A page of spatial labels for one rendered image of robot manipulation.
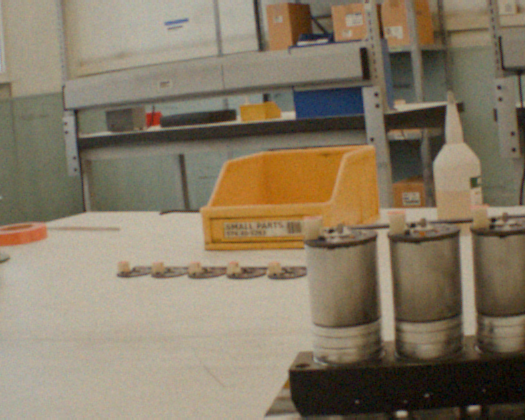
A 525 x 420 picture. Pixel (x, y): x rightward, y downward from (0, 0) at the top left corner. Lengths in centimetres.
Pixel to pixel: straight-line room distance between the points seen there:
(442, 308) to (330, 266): 4
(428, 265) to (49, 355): 21
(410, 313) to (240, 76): 277
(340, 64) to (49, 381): 252
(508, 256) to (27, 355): 24
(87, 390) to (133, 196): 587
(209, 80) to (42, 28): 332
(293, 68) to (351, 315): 266
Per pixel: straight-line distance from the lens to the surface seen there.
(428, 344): 30
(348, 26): 476
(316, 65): 290
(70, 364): 42
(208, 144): 323
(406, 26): 461
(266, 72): 300
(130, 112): 352
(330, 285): 30
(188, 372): 38
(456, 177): 63
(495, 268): 29
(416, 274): 29
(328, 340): 30
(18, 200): 606
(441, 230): 30
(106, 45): 631
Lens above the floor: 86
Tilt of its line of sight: 7 degrees down
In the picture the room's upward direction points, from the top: 6 degrees counter-clockwise
